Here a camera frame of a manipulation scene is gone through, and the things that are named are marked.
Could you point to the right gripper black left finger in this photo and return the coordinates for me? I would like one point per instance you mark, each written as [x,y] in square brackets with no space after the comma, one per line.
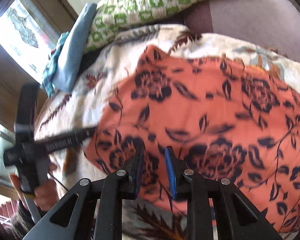
[93,209]

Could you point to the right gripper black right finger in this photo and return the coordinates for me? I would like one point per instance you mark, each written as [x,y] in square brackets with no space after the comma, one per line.
[208,200]

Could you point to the orange floral garment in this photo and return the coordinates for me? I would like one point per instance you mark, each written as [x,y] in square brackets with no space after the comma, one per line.
[223,118]

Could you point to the person's left hand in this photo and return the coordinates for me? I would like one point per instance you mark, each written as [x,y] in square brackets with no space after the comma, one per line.
[46,195]

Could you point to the cream leaf-pattern fleece blanket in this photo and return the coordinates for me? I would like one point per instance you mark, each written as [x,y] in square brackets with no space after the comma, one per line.
[84,105]

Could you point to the teal patterned cloth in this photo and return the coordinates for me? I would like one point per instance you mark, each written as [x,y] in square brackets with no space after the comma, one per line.
[51,66]

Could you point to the blue folded cloth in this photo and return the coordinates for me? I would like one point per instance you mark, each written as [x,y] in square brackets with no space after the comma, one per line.
[73,49]

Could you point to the wooden framed window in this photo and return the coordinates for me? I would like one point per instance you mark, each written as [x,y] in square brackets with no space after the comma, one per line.
[29,31]

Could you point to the green white patterned pillow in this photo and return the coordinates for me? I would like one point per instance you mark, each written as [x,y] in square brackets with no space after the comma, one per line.
[114,16]

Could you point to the mauve bed sheet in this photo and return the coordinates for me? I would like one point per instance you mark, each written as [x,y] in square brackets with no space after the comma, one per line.
[267,23]

